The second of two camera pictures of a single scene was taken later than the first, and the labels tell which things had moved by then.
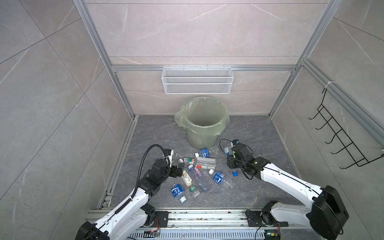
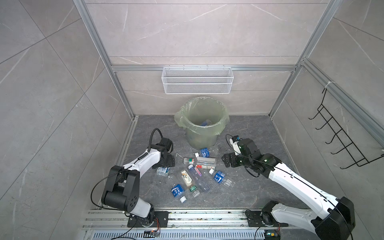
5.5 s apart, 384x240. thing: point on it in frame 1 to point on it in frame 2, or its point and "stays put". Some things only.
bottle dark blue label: (226, 150) to (207, 123)
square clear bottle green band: (202, 161) stays put
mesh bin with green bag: (204, 119) stays put
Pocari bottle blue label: (221, 179) stays put
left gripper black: (175, 173) to (171, 162)
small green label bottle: (193, 189) stays put
